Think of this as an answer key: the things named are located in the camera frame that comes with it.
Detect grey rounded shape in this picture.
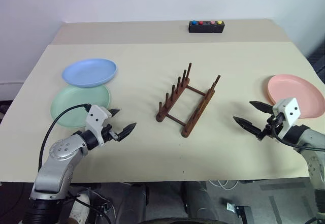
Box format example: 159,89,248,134
180,180,220,222

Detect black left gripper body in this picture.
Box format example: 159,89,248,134
101,123,120,143

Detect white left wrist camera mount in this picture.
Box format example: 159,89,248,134
84,104,113,146

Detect brown wooden dish rack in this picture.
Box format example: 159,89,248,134
155,62,221,138

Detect white shoe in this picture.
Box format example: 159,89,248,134
70,193,91,222

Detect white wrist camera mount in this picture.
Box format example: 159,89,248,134
273,97,302,140
84,104,113,146

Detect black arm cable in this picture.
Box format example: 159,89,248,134
38,103,92,175
273,113,325,151

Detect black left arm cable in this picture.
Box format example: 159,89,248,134
38,103,92,175

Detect pink plate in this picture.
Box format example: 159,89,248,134
267,74,325,120

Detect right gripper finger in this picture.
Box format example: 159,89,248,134
233,116,264,139
249,101,275,115

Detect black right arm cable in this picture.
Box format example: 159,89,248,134
273,113,325,151

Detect blue plate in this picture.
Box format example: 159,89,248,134
61,58,118,88

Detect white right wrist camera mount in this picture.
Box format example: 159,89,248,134
273,97,302,140

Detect black button box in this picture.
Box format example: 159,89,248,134
188,20,224,34

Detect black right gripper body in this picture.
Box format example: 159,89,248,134
256,114,284,141

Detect black metal floor bracket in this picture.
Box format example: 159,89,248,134
87,198,116,224
220,198,252,224

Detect dark object beside table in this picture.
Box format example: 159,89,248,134
307,45,325,82

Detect white floor cable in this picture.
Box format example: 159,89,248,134
209,179,239,191

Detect green plate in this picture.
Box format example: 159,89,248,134
50,84,111,129

